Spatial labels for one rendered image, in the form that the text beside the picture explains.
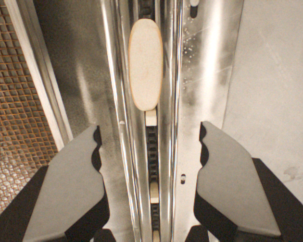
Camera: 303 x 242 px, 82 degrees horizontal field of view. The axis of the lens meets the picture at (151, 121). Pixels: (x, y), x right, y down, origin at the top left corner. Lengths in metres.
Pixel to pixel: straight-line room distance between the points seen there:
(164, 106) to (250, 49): 0.13
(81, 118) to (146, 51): 0.14
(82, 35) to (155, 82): 0.10
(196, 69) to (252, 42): 0.09
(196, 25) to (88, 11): 0.12
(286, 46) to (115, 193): 0.35
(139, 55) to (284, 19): 0.18
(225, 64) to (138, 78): 0.09
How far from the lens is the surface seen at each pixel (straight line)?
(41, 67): 0.19
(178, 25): 0.19
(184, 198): 0.32
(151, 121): 0.21
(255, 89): 0.29
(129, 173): 0.27
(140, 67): 0.20
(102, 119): 0.27
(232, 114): 0.29
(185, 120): 0.22
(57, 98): 0.21
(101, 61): 0.24
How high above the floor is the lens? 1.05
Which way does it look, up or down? 62 degrees down
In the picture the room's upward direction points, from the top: 178 degrees clockwise
